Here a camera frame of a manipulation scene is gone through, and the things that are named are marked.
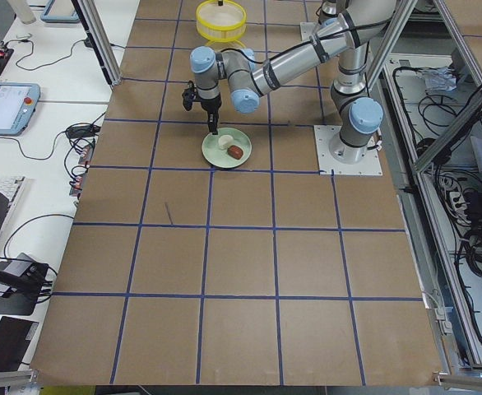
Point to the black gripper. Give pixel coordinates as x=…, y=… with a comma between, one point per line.
x=210, y=105

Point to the yellow steamer layer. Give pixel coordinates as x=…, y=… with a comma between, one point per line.
x=217, y=46
x=222, y=23

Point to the white bun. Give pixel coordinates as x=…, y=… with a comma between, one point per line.
x=224, y=141

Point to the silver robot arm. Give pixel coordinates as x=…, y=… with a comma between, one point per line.
x=344, y=36

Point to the brown bun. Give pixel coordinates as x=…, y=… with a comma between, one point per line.
x=235, y=152

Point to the light green plate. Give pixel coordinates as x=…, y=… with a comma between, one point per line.
x=219, y=158

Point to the black power adapter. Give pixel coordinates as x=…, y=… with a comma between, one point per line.
x=82, y=131

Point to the white keyboard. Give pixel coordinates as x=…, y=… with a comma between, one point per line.
x=13, y=187

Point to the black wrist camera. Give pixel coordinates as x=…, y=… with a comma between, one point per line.
x=189, y=95

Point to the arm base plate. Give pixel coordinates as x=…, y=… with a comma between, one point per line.
x=307, y=29
x=334, y=157

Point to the aluminium frame post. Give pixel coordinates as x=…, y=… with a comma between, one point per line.
x=95, y=32

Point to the black camera stand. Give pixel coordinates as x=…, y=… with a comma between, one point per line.
x=21, y=284

